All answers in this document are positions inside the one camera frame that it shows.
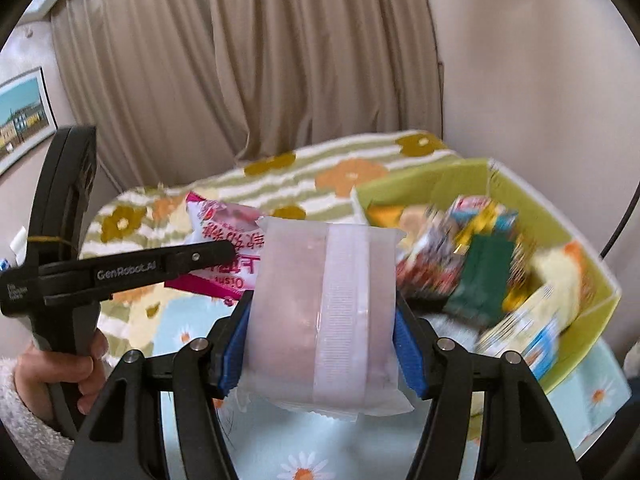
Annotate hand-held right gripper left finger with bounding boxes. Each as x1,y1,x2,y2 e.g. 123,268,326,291
62,291,254,480

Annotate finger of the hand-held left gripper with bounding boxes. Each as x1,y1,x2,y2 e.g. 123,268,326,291
41,240,237,309

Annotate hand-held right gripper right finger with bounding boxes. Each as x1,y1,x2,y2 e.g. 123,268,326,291
392,305,584,480

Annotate pale pink translucent snack packet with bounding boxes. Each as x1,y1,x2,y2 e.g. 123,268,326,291
235,216,416,423

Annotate green cardboard box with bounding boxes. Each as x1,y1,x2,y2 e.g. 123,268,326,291
350,157,623,396

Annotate person's left forearm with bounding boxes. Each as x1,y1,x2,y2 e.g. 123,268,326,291
0,357,76,480

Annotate person's left hand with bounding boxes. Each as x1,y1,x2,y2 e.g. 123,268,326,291
15,331,109,426

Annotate small white container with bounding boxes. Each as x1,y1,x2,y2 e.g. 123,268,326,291
8,226,29,268

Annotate pile of assorted snack packets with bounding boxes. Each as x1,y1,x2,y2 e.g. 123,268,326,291
367,195,596,381

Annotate light blue daisy blanket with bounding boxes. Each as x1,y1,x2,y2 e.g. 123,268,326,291
97,280,633,480

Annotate striped flower blanket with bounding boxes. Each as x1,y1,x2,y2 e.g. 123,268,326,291
80,130,451,351

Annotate beige curtain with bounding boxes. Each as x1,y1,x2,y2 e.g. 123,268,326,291
50,0,446,196

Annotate framed wall picture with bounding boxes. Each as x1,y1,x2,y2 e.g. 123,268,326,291
0,66,59,177

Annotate black cable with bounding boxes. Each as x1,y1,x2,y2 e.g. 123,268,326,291
599,180,640,262

